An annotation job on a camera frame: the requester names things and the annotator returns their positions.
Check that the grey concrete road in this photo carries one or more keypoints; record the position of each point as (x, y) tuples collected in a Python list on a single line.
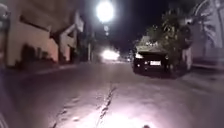
[(83, 90)]

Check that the pale wall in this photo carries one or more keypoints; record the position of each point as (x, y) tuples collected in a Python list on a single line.
[(208, 36)]

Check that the tree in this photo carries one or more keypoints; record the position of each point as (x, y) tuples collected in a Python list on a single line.
[(175, 33)]

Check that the grey pavement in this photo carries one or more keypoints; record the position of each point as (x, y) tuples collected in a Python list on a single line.
[(206, 78)]

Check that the street lamp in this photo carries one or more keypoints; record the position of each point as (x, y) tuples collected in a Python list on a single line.
[(105, 11)]

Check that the robot's own part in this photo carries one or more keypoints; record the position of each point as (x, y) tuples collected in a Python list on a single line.
[(145, 126)]

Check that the beige building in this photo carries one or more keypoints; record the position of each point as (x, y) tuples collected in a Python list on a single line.
[(33, 36)]

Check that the dark car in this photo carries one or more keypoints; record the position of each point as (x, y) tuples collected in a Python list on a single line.
[(150, 60)]

